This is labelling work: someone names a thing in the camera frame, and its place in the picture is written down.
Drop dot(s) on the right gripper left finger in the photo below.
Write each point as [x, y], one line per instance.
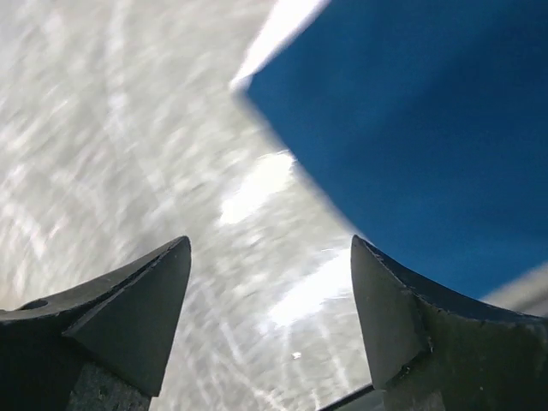
[102, 345]

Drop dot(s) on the white folded t-shirt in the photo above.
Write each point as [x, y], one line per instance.
[287, 19]

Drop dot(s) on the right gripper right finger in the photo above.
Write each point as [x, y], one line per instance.
[431, 348]

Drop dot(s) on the blue printed t-shirt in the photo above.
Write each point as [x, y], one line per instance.
[425, 124]

